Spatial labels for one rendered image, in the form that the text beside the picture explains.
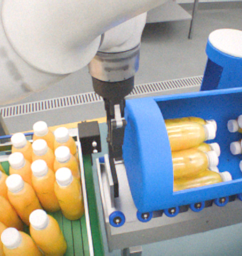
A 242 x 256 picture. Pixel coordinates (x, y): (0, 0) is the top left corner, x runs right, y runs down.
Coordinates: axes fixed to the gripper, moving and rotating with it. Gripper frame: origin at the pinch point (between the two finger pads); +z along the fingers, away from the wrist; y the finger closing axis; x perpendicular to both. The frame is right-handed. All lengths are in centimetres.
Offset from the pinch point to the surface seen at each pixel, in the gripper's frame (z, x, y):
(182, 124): -1.5, 16.7, -2.3
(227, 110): 8.9, 38.6, -15.4
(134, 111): -6.9, 4.9, -3.2
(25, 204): 14.0, -23.8, 3.7
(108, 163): 11.3, -1.3, -3.8
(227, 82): 28, 63, -52
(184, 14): 87, 133, -271
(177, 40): 116, 122, -255
